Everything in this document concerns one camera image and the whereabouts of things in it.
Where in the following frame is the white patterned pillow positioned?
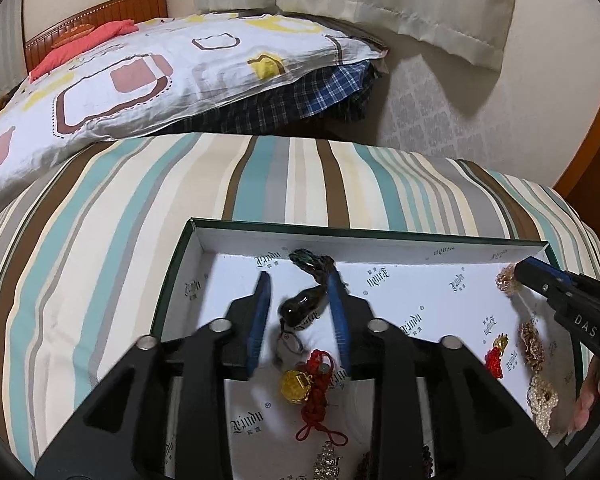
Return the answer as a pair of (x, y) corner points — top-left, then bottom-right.
(0, 10), (388, 231)

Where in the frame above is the black pendant with cord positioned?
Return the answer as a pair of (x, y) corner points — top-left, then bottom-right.
(272, 249), (337, 366)

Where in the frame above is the wooden headboard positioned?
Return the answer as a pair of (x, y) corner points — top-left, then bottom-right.
(22, 0), (170, 73)

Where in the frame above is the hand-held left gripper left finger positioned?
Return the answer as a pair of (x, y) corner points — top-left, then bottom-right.
(34, 271), (273, 480)

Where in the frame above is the person's right hand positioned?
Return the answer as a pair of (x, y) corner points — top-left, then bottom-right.
(567, 355), (600, 433)

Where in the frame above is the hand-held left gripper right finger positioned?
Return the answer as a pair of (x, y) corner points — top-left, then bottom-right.
(327, 270), (566, 480)

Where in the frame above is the small red gold charm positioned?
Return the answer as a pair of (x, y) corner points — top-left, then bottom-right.
(484, 332), (511, 378)

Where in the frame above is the white printed cardboard box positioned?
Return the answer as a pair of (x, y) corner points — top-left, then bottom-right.
(150, 217), (588, 480)

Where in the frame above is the silver rhinestone brooch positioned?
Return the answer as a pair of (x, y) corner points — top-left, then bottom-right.
(307, 441), (343, 480)

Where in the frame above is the grey pleated curtain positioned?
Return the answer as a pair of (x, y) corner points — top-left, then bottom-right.
(0, 0), (26, 126)

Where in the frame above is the orange embroidered cushion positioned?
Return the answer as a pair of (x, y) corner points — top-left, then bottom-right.
(60, 24), (96, 41)

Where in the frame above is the blue plaid cloth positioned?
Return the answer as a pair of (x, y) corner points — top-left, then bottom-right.
(160, 57), (391, 136)

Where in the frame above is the wide cream curtain panel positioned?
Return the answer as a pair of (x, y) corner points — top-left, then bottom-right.
(275, 0), (521, 71)

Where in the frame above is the gold pendant red knot cord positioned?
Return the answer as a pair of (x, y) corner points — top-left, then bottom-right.
(280, 350), (348, 442)

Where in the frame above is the gold filigree brooch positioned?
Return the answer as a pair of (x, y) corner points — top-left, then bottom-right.
(495, 262), (523, 295)
(517, 319), (545, 373)

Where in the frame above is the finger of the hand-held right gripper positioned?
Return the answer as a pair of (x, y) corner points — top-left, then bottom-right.
(515, 261), (573, 311)
(525, 256), (581, 286)

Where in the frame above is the pale gold pearl brooch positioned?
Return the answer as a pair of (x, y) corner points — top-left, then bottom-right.
(526, 375), (560, 436)

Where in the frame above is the red cloth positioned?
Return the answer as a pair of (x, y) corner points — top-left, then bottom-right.
(30, 19), (136, 81)

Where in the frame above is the striped blanket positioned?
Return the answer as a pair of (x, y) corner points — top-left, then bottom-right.
(0, 132), (600, 476)

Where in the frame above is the dark red bead bracelet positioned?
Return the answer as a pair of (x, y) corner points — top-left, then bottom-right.
(352, 447), (436, 480)

